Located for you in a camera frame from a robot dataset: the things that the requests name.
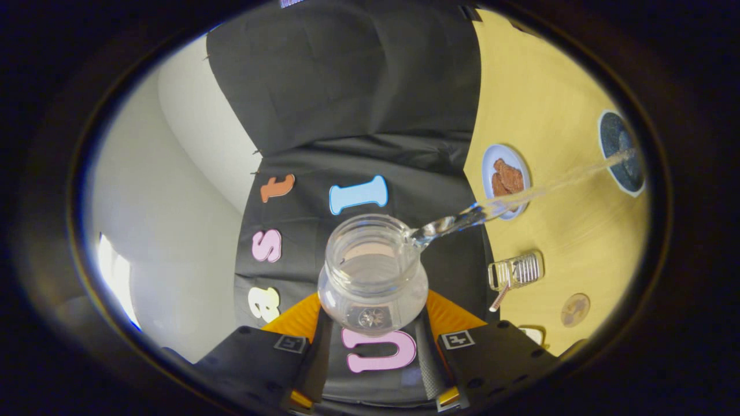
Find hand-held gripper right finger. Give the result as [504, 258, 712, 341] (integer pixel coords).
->
[415, 289, 559, 413]

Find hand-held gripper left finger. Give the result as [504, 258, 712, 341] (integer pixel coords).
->
[194, 292, 334, 413]

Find clear glass bottle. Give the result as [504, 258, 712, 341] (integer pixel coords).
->
[317, 214, 430, 337]

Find round brown coaster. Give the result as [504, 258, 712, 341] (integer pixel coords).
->
[561, 293, 591, 328]

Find pink striped straw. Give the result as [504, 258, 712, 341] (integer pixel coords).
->
[489, 282, 513, 313]

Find brown food piece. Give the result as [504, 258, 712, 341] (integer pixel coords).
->
[491, 158, 525, 198]

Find white plate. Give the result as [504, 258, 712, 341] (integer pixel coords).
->
[482, 143, 532, 221]

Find black backdrop cloth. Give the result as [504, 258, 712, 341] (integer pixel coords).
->
[206, 0, 499, 405]

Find yellow wooden table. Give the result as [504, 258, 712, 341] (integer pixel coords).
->
[462, 9, 652, 356]

